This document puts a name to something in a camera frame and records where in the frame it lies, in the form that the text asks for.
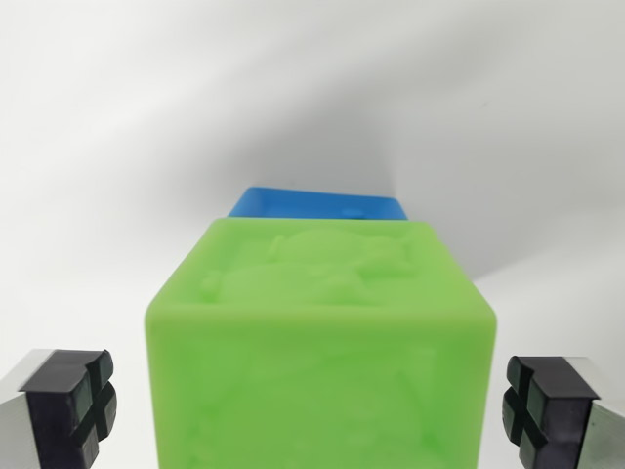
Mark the blue soft cube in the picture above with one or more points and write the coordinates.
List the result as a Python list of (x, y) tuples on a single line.
[(303, 202)]

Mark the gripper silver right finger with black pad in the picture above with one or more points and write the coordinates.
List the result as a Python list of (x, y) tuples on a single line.
[(556, 410)]

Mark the green soft cube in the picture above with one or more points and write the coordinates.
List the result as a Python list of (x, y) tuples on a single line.
[(322, 371)]

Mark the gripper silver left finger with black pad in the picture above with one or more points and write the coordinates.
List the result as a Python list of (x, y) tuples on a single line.
[(58, 405)]

